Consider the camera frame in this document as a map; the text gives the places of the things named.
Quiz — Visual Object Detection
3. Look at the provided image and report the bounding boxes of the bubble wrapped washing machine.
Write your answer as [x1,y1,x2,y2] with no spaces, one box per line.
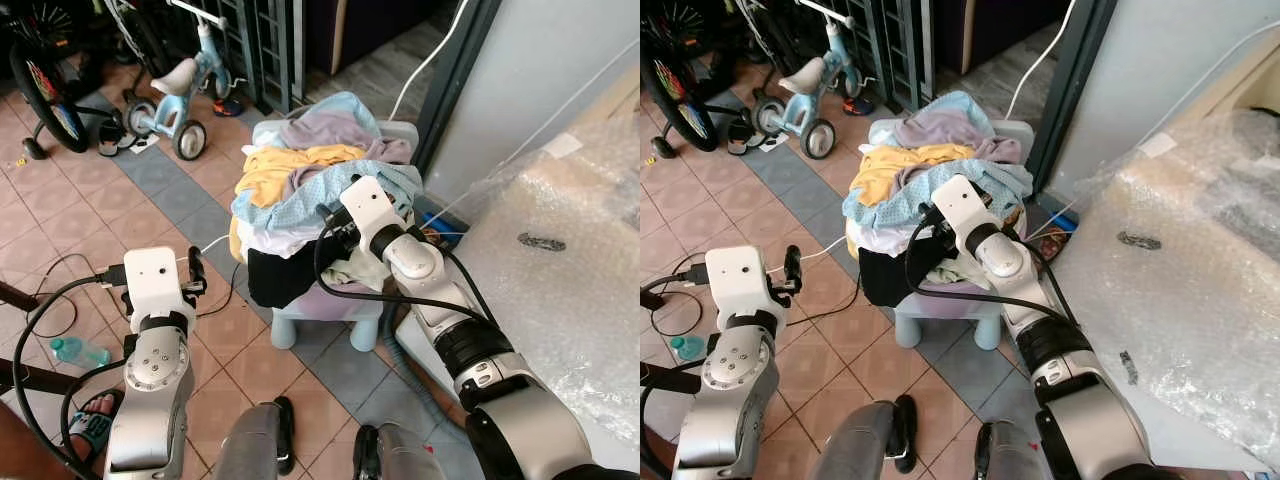
[1040,100,1280,473]
[395,95,641,447]

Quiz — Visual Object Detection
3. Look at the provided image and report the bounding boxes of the pale green garment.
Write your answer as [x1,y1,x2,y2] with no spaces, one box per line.
[943,254,999,293]
[333,252,391,293]

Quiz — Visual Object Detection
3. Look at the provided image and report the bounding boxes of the white garment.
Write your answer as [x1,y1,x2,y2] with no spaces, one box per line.
[238,220,336,258]
[848,220,943,258]

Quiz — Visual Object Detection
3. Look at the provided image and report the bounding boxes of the black garment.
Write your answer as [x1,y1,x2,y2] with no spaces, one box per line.
[859,244,953,309]
[247,243,346,309]

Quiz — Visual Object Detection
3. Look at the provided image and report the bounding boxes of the dotted light blue garment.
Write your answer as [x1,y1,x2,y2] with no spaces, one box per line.
[842,160,1035,234]
[230,160,424,234]

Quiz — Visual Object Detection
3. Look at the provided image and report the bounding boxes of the light blue plastic stool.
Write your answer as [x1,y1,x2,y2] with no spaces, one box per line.
[252,118,422,352]
[867,118,1037,352]

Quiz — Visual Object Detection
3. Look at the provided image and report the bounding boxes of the blue plastic object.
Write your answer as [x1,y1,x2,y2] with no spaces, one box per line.
[419,207,469,247]
[1034,204,1082,244]

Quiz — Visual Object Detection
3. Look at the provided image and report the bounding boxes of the yellow garment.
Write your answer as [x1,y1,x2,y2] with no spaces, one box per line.
[850,142,979,208]
[237,143,369,209]

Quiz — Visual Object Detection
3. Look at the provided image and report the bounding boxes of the grey lilac garment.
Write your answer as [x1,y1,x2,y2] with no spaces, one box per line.
[893,107,1025,166]
[282,108,413,166]

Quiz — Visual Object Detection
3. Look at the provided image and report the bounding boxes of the plain light blue garment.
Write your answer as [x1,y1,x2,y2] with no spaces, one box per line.
[922,89,998,128]
[305,91,383,129]

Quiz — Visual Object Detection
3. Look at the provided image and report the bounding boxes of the black sandal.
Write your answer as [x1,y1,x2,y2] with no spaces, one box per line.
[724,118,787,157]
[96,114,160,159]

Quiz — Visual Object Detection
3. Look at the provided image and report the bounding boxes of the dark brown wooden furniture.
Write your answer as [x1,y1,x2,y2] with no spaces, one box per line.
[640,361,681,395]
[0,279,73,480]

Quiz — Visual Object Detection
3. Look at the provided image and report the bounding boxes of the black and teal slipper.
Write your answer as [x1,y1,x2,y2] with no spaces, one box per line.
[67,389,127,454]

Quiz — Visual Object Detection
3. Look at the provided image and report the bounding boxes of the light blue children's tricycle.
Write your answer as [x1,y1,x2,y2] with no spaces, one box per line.
[124,0,242,163]
[750,0,881,162]

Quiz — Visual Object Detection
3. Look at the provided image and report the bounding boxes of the dark metal rack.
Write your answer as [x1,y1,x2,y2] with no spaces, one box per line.
[214,0,312,114]
[855,0,947,114]

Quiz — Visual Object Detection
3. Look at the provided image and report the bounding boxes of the black children's bicycle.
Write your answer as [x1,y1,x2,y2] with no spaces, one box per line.
[640,0,761,161]
[0,0,131,162]

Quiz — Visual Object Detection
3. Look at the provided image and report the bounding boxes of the silver right robot leg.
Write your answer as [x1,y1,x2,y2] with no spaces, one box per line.
[352,421,449,480]
[974,419,1053,480]

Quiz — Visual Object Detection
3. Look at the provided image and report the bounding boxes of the thin white floor cable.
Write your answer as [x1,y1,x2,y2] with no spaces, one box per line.
[768,234,850,277]
[178,232,234,264]

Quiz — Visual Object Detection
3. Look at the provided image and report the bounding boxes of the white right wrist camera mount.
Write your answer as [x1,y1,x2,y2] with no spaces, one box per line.
[338,176,394,242]
[931,174,993,242]

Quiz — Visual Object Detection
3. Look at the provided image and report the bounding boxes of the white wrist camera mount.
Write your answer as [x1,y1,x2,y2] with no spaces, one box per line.
[338,176,394,242]
[122,246,192,322]
[704,245,777,322]
[931,174,993,242]

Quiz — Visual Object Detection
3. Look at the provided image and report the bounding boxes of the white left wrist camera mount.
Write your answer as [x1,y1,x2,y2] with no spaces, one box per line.
[704,245,777,322]
[122,246,192,322]

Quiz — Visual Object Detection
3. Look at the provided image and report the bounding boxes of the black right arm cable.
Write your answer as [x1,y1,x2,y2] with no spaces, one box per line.
[313,204,501,333]
[905,204,1089,333]

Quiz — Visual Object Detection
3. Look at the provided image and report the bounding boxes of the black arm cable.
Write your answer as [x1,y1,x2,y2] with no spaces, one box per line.
[313,204,501,333]
[905,204,1089,333]
[640,262,713,480]
[8,264,131,477]

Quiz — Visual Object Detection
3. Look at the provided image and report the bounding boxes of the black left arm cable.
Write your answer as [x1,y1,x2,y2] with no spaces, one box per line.
[8,264,131,477]
[640,262,713,480]

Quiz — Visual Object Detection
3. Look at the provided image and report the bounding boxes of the grey corrugated hose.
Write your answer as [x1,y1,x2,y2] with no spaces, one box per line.
[383,317,472,427]

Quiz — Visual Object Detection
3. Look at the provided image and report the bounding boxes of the thin black floor cable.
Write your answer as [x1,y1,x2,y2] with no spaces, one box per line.
[27,252,102,340]
[648,254,703,338]

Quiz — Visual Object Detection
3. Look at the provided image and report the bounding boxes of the dark grey door frame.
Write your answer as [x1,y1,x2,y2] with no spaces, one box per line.
[413,0,505,193]
[1024,0,1120,197]

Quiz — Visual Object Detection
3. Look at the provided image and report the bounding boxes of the thick white cable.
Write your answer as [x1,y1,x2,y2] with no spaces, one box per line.
[386,0,472,124]
[1004,0,1080,122]

